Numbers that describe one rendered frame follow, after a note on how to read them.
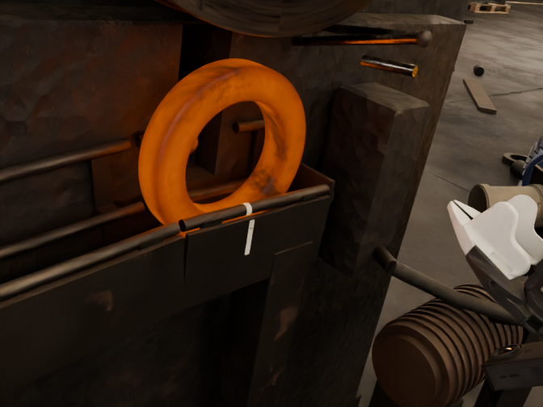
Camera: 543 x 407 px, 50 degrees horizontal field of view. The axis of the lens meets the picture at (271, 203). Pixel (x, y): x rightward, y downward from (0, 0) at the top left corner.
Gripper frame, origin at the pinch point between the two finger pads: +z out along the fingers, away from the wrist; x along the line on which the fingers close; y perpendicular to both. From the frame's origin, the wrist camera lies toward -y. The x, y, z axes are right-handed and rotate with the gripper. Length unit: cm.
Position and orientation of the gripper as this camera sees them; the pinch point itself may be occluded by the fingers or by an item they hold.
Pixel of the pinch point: (456, 217)
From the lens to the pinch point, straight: 57.0
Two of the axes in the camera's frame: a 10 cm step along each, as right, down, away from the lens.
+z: -5.8, -6.8, 4.6
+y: 3.6, -7.1, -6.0
